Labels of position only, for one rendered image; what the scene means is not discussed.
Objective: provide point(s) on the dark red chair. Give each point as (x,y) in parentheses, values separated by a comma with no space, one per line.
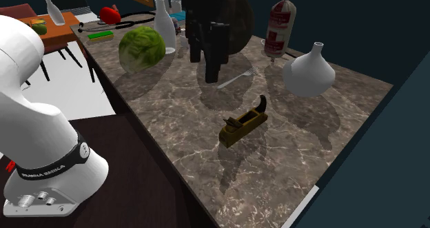
(16,10)

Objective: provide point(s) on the red white sausage package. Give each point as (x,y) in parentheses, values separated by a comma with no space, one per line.
(279,25)

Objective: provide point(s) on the green fruit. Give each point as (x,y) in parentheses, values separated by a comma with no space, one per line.
(39,29)

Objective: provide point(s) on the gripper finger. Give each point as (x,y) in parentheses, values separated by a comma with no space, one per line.
(213,56)
(195,46)

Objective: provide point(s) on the teal flat book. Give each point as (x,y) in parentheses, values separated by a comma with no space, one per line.
(178,15)

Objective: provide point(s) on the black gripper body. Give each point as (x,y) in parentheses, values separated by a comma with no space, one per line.
(201,2)

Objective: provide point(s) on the wide white vase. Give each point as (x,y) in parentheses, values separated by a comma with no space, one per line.
(309,74)

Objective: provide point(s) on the yellow orange flat object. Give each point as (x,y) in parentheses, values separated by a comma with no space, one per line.
(38,21)

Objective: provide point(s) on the black stethoscope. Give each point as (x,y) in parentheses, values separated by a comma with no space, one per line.
(114,26)

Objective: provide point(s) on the tall white bottle vase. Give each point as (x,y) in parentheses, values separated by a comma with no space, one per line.
(164,25)

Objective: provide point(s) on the white cup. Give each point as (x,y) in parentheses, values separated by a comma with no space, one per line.
(175,5)

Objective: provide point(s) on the silver fork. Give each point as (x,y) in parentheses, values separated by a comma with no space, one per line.
(235,78)

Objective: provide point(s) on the green yellow sponge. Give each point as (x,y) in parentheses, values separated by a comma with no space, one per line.
(100,37)

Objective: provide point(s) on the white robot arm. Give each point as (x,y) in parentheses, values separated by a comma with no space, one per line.
(30,119)

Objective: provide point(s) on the red rounded object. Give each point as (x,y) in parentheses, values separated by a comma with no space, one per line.
(109,15)

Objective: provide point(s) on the large dark brown vase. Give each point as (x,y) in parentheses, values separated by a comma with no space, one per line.
(240,22)

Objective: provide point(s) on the green cabbage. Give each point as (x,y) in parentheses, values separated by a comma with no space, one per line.
(142,49)

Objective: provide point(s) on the dark robot stand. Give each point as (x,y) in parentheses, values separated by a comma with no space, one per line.
(134,187)

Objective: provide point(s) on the small patterned egg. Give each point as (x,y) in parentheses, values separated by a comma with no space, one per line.
(176,25)

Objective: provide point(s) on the yellow wooden hand plane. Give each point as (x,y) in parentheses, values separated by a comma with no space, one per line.
(240,126)

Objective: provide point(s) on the orange side table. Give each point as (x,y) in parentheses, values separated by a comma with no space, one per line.
(60,32)

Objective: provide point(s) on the white bottle with narrow neck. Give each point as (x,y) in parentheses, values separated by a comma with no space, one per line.
(55,14)

